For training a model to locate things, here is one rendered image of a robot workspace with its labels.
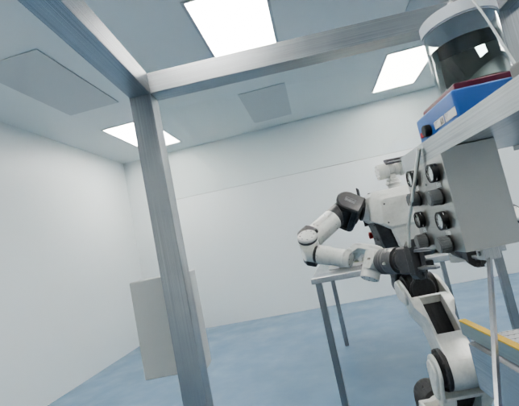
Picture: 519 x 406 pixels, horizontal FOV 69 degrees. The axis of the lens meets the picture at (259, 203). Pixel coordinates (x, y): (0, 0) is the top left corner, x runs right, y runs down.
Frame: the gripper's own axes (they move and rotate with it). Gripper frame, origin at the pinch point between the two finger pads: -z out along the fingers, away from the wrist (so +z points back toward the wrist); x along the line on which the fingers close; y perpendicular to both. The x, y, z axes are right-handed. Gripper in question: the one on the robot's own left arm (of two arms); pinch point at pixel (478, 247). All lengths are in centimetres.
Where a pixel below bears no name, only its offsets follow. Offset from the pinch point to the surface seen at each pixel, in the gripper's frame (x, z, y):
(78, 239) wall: -65, 286, 359
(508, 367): 17, -47, 14
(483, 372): 21.5, -35.9, 15.9
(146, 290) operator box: -8, -32, 92
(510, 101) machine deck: -26, -73, 14
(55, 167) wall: -155, 263, 358
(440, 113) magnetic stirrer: -33, -44, 13
